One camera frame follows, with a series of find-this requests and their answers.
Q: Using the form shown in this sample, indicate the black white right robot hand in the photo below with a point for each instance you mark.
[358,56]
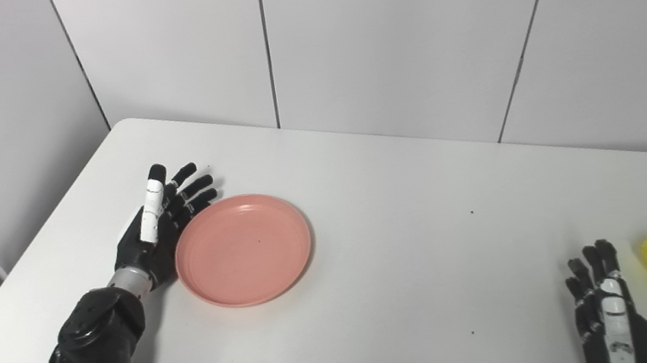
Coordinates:
[618,329]

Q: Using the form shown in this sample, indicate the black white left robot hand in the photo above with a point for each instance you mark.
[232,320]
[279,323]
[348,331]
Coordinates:
[140,245]

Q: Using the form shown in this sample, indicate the pink round plate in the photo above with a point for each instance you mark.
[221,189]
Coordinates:
[243,251]

